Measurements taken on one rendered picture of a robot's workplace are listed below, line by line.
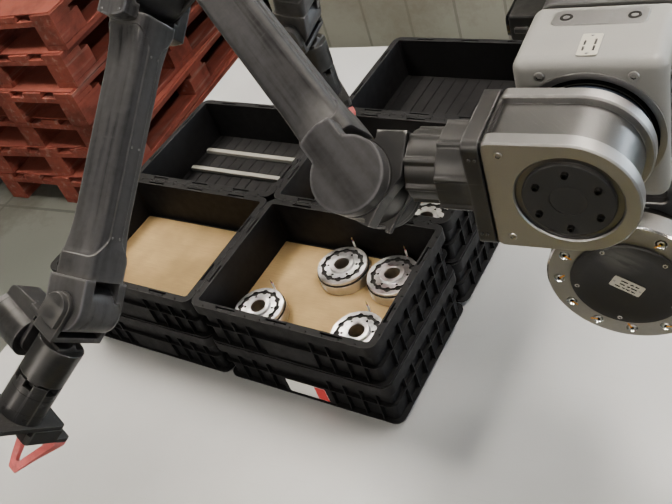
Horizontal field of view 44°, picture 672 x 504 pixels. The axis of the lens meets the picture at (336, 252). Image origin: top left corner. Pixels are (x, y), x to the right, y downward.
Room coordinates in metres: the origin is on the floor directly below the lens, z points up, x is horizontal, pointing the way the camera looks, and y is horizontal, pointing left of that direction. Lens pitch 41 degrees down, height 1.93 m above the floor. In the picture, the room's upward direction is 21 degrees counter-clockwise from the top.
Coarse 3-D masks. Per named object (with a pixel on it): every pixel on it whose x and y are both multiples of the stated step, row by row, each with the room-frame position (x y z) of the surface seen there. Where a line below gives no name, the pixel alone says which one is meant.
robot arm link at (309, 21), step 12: (276, 0) 1.28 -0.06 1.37; (288, 0) 1.27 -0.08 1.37; (300, 0) 1.26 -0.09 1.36; (312, 0) 1.29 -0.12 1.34; (276, 12) 1.29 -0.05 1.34; (288, 12) 1.27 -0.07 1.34; (300, 12) 1.26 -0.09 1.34; (312, 12) 1.29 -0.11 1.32; (288, 24) 1.28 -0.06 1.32; (300, 24) 1.26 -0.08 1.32; (312, 24) 1.28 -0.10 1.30
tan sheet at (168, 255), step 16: (144, 224) 1.61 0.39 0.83; (160, 224) 1.59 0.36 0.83; (176, 224) 1.56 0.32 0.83; (192, 224) 1.54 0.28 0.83; (128, 240) 1.57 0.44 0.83; (144, 240) 1.55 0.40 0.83; (160, 240) 1.53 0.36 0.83; (176, 240) 1.51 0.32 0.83; (192, 240) 1.48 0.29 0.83; (208, 240) 1.46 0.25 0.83; (224, 240) 1.44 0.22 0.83; (128, 256) 1.52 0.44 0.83; (144, 256) 1.49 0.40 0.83; (160, 256) 1.47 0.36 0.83; (176, 256) 1.45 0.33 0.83; (192, 256) 1.43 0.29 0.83; (208, 256) 1.41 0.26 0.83; (128, 272) 1.46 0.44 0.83; (144, 272) 1.44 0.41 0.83; (160, 272) 1.42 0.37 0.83; (176, 272) 1.40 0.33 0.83; (192, 272) 1.38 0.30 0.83; (160, 288) 1.37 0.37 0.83; (176, 288) 1.35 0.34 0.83
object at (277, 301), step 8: (264, 288) 1.21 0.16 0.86; (248, 296) 1.20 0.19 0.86; (256, 296) 1.20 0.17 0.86; (264, 296) 1.19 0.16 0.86; (272, 296) 1.18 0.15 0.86; (280, 296) 1.17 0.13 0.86; (240, 304) 1.19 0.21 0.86; (272, 304) 1.16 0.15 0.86; (280, 304) 1.15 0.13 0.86; (272, 312) 1.14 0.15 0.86; (280, 312) 1.13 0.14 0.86
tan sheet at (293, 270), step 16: (288, 256) 1.31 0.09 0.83; (304, 256) 1.29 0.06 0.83; (320, 256) 1.27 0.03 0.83; (272, 272) 1.28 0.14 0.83; (288, 272) 1.26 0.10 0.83; (304, 272) 1.25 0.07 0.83; (256, 288) 1.25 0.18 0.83; (272, 288) 1.24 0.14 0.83; (288, 288) 1.22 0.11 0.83; (304, 288) 1.20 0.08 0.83; (320, 288) 1.18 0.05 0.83; (288, 304) 1.18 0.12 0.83; (304, 304) 1.16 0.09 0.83; (320, 304) 1.14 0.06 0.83; (336, 304) 1.13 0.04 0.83; (352, 304) 1.11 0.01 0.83; (368, 304) 1.10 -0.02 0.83; (288, 320) 1.13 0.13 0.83; (304, 320) 1.12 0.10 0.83; (320, 320) 1.10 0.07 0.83; (336, 320) 1.09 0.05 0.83
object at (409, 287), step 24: (264, 216) 1.34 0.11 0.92; (240, 240) 1.29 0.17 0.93; (432, 240) 1.09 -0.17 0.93; (408, 288) 1.00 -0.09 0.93; (216, 312) 1.12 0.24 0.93; (240, 312) 1.10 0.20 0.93; (288, 336) 1.02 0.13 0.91; (312, 336) 0.98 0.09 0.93; (336, 336) 0.95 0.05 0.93; (384, 336) 0.92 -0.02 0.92
